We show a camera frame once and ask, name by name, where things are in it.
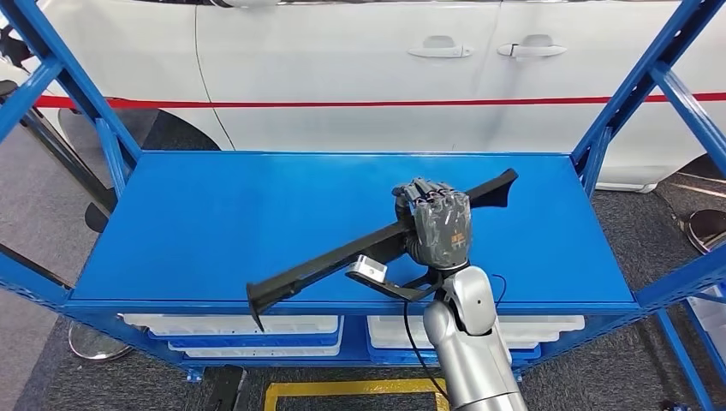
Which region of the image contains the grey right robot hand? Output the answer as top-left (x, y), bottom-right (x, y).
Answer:
top-left (392, 177), bottom-right (474, 271)

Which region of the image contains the black plastic car part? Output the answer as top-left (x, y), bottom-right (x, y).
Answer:
top-left (247, 168), bottom-right (519, 333)

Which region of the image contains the blue metal shelf rack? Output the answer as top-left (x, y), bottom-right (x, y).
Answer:
top-left (0, 0), bottom-right (726, 411)

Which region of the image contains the red barrier belt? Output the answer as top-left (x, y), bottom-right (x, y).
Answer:
top-left (33, 92), bottom-right (726, 110)

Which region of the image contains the white car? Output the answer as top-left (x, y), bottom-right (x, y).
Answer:
top-left (0, 0), bottom-right (726, 194)

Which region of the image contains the chrome stanchion base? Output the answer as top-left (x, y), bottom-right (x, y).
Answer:
top-left (683, 208), bottom-right (726, 255)

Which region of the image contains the black robot left foot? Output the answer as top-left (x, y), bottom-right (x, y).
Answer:
top-left (204, 366), bottom-right (249, 411)

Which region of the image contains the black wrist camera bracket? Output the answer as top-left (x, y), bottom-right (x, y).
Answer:
top-left (346, 271), bottom-right (444, 303)

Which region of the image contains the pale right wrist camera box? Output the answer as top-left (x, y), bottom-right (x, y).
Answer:
top-left (347, 255), bottom-right (389, 285)

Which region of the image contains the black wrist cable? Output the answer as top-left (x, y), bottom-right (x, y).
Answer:
top-left (401, 301), bottom-right (450, 399)

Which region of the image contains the chrome stanchion post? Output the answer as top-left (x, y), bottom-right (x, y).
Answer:
top-left (0, 79), bottom-right (117, 234)
top-left (0, 242), bottom-right (134, 362)

